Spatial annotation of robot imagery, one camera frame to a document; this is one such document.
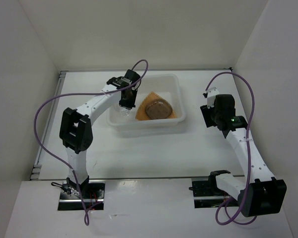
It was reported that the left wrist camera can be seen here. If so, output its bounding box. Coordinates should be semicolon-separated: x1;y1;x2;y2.
106;69;140;89

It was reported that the woven bamboo triangular plate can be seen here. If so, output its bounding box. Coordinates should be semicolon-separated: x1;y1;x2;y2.
135;92;177;121

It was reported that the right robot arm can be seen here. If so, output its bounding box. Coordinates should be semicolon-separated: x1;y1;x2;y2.
200;92;287;217

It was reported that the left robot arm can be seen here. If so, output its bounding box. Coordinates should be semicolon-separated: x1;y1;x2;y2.
59;76;139;198

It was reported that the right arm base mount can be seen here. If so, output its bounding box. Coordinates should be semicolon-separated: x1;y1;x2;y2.
189;177;230;209

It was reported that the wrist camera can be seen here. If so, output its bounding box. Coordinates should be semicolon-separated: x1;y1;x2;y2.
204;87;219;109
106;69;140;89

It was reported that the aluminium table edge rail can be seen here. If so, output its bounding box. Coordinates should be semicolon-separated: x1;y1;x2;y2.
29;70;68;180

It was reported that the clear plastic cup front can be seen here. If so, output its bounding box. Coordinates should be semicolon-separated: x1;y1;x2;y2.
114;104;131;118

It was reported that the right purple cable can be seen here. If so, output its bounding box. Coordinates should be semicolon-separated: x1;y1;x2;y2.
205;71;258;226

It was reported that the smoky glass dish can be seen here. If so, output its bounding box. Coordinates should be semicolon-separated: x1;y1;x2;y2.
145;99;173;119

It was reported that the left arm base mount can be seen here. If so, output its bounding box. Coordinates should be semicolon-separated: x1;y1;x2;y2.
51;180;107;211

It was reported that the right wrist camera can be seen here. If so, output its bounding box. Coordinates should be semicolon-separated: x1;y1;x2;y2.
204;87;219;109

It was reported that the translucent plastic bin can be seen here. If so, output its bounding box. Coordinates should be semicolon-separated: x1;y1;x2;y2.
107;74;186;131

